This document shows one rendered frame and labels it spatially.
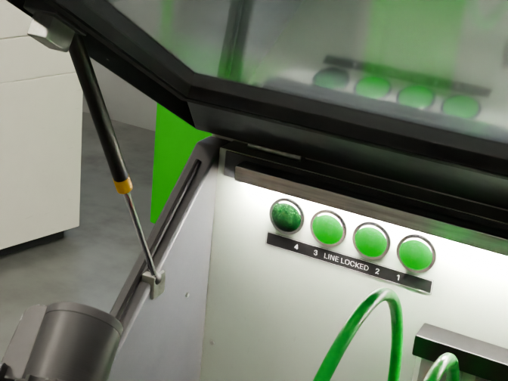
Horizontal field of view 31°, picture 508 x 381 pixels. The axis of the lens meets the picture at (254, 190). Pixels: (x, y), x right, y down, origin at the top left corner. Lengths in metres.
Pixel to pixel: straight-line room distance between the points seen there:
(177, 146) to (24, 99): 0.70
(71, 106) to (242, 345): 2.83
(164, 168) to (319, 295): 2.98
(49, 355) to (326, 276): 0.64
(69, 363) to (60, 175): 3.52
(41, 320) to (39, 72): 3.28
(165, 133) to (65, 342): 3.51
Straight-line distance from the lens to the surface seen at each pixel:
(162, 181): 4.21
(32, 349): 0.66
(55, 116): 4.03
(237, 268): 1.28
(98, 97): 0.98
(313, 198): 1.16
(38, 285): 3.93
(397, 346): 1.10
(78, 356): 0.64
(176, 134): 4.09
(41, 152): 4.04
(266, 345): 1.31
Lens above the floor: 1.86
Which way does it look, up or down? 22 degrees down
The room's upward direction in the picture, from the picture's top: 6 degrees clockwise
